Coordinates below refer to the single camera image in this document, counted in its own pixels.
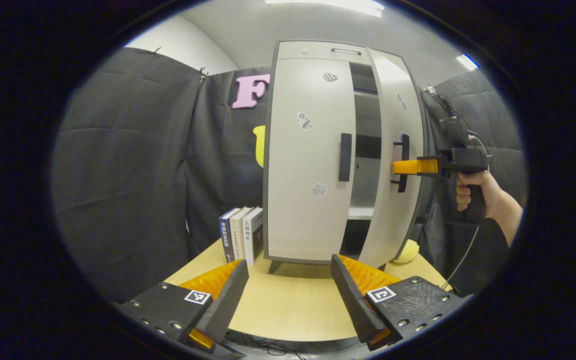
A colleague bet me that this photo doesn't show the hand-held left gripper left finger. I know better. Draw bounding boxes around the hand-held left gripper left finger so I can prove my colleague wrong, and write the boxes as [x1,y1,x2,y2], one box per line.
[118,259,250,355]

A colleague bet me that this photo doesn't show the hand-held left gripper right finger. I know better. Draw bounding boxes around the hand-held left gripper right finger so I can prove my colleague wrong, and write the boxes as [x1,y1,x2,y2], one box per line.
[330,254,469,351]

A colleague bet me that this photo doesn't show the grey shoe cabinet door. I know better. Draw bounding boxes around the grey shoe cabinet door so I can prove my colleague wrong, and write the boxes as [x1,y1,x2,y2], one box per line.
[358,47,425,269]
[266,57,358,262]

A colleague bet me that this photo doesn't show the grey double-door shoe cabinet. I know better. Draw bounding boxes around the grey double-door shoe cabinet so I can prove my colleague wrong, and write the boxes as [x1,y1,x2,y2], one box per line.
[262,40,429,273]

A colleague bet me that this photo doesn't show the grey cabinet drawer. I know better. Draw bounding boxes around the grey cabinet drawer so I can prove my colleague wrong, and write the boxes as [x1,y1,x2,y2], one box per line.
[277,41,376,66]

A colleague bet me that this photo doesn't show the dark blue book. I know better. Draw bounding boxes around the dark blue book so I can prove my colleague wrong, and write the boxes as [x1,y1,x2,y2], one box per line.
[219,207,243,263]

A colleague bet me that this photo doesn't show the white book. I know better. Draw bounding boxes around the white book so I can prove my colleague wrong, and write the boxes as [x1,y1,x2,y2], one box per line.
[229,206,255,262]

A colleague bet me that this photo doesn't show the yellow plush ball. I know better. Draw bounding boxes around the yellow plush ball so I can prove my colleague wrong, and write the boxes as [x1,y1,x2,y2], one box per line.
[392,239,421,265]

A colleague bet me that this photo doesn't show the small ceiling light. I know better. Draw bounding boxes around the small ceiling light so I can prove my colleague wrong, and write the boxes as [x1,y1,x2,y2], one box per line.
[455,53,480,72]

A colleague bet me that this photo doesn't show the black backdrop cloth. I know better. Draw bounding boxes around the black backdrop cloth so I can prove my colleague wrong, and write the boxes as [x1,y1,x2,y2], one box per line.
[50,47,528,303]

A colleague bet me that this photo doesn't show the long ceiling light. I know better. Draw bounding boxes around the long ceiling light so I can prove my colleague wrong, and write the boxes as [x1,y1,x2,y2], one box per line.
[264,0,385,18]

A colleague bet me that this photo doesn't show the black cable bundle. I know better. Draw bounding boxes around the black cable bundle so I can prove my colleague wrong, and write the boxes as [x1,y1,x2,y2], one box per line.
[225,335,310,360]

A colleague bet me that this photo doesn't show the thin gripper cable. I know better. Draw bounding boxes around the thin gripper cable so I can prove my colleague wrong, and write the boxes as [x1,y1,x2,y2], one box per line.
[440,225,481,293]

